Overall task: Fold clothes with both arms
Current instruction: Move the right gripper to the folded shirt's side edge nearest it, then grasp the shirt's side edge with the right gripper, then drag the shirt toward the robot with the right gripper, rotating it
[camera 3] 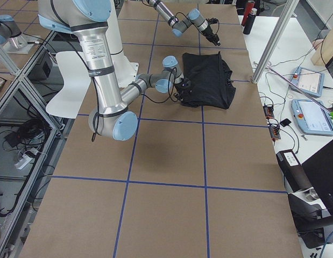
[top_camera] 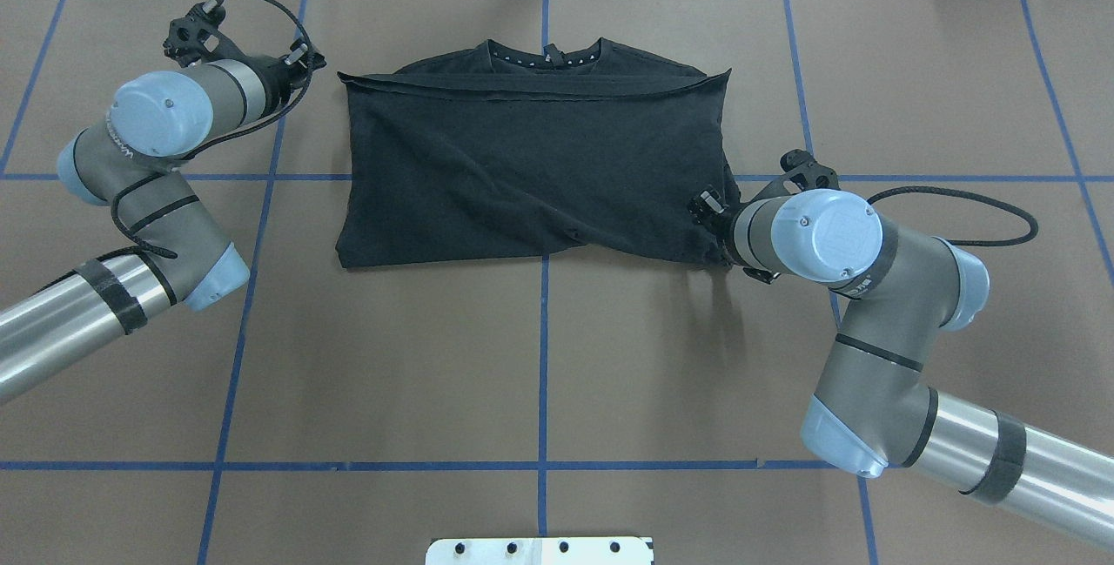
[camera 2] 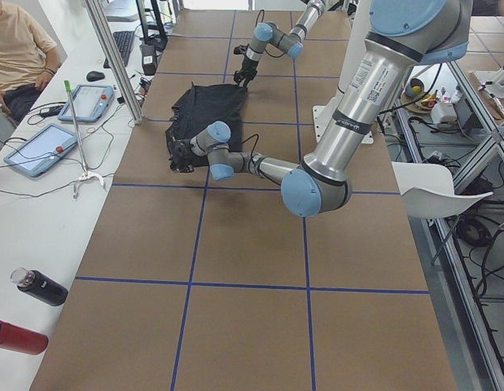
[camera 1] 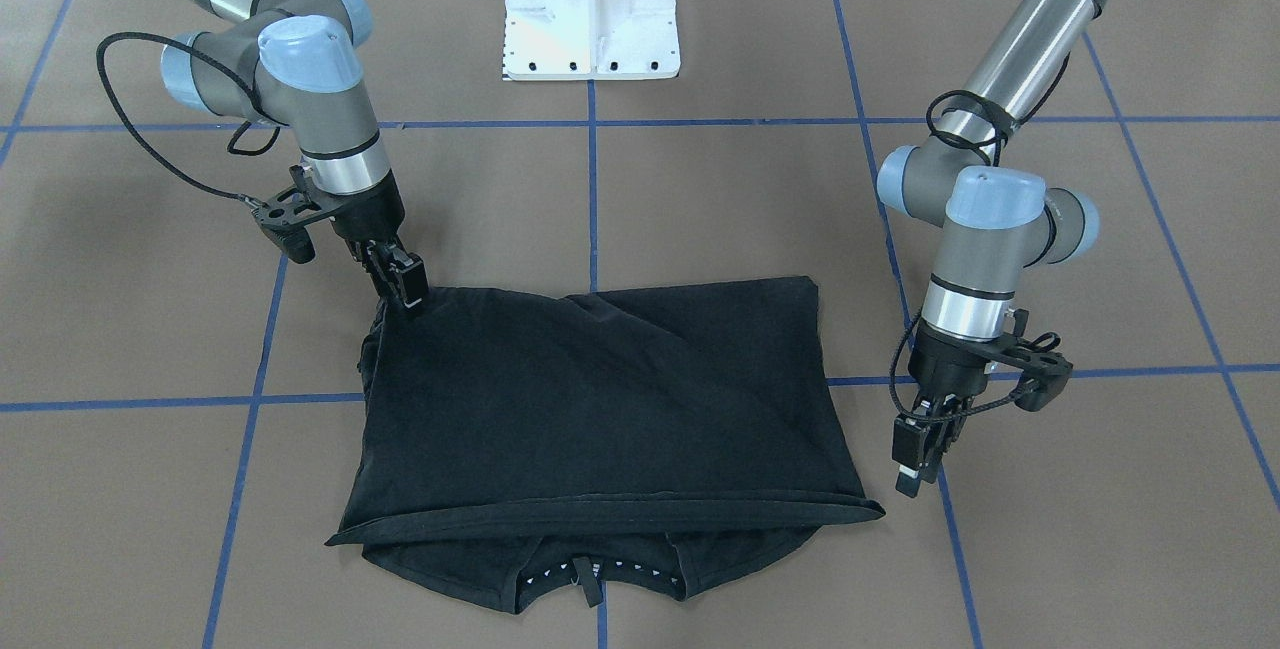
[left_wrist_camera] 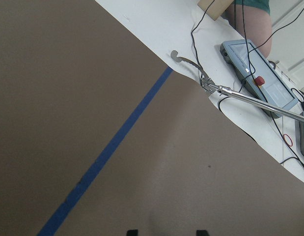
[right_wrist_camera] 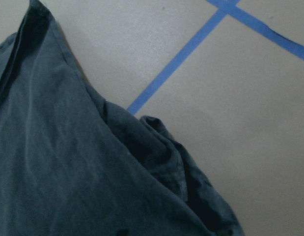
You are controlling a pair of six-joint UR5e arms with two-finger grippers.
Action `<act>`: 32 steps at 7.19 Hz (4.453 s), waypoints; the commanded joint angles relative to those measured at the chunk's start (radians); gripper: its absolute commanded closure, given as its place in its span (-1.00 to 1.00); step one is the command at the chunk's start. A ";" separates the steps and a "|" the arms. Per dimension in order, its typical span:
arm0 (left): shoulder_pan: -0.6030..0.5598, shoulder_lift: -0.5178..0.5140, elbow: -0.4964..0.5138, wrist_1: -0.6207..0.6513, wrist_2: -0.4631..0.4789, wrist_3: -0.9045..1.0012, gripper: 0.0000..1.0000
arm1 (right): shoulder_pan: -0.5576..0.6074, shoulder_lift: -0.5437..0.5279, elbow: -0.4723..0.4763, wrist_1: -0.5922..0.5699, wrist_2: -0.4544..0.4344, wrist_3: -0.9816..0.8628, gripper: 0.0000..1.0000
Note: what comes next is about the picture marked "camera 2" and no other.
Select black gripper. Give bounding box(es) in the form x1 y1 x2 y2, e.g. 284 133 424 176
170 139 195 174
234 56 259 87

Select black water bottle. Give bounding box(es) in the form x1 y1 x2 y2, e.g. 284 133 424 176
10 267 68 306

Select white chair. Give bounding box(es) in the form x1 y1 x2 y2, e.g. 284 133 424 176
392 162 493 219

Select white camera mast base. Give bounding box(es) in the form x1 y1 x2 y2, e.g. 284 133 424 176
313 1 372 141

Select red water bottle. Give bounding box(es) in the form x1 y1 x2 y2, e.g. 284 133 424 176
0 320 49 355

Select seated person beige shirt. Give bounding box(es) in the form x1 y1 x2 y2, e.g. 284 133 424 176
0 0 65 127

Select near teach pendant tablet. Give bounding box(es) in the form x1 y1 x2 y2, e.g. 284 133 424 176
3 124 77 178

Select green tipped grabber stick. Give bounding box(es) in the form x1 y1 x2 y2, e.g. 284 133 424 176
64 80 105 200

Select aluminium frame post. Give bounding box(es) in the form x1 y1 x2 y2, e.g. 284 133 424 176
85 0 143 125

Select black keyboard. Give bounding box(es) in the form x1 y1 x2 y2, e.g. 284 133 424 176
112 30 135 67

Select fruit bowl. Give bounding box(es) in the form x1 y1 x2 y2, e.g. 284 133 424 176
400 77 439 114

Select teach pendant tablet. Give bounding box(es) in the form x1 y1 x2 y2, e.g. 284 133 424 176
68 84 114 123
3 124 77 178

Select black computer mouse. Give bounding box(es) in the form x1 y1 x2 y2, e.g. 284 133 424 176
85 71 105 82

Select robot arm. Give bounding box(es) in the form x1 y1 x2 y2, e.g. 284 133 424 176
169 1 472 217
234 0 334 87

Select black graphic t-shirt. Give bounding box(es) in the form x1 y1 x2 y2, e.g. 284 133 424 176
164 84 248 168

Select far teach pendant tablet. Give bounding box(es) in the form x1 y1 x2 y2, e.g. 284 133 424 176
68 84 114 123

